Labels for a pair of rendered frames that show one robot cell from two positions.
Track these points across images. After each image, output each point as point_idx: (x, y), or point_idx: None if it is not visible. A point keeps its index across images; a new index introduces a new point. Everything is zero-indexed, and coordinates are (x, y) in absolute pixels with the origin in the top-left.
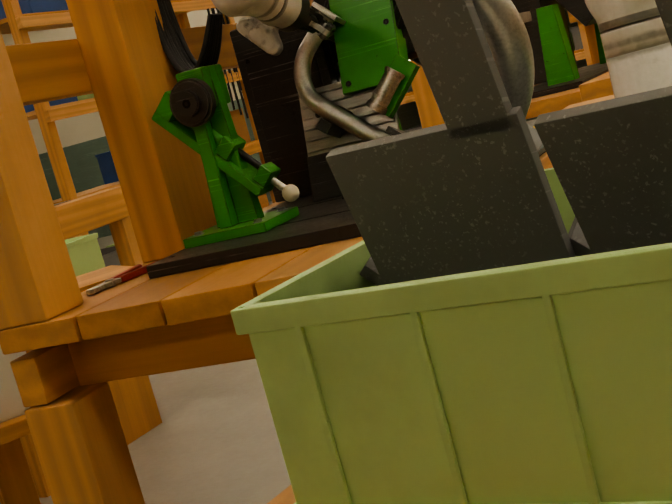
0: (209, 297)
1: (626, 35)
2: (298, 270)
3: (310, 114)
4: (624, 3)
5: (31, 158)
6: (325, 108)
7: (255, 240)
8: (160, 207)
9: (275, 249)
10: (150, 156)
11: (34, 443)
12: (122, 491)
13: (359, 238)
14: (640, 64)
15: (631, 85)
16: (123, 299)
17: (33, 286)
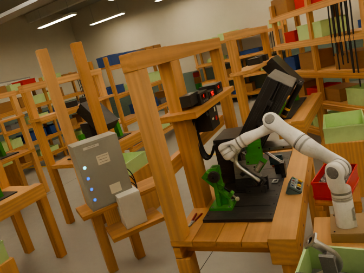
0: (229, 242)
1: (338, 197)
2: (252, 239)
3: (236, 167)
4: (338, 191)
5: (180, 200)
6: (242, 169)
7: (231, 216)
8: (200, 195)
9: (238, 221)
10: (198, 183)
11: (177, 266)
12: None
13: (261, 222)
14: (341, 205)
15: (338, 208)
16: (202, 235)
17: (181, 233)
